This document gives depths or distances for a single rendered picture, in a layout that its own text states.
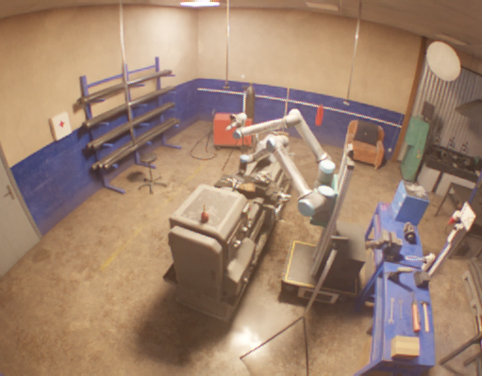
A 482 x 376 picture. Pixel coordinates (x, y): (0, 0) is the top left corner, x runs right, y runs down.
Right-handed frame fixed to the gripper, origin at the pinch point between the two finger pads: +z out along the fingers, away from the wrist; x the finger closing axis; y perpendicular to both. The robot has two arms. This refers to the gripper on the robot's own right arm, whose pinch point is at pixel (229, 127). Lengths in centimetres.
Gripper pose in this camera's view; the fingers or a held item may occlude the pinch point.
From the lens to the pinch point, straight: 237.6
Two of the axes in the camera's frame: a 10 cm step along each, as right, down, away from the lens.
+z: -3.6, 5.2, -7.7
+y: 5.8, 7.7, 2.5
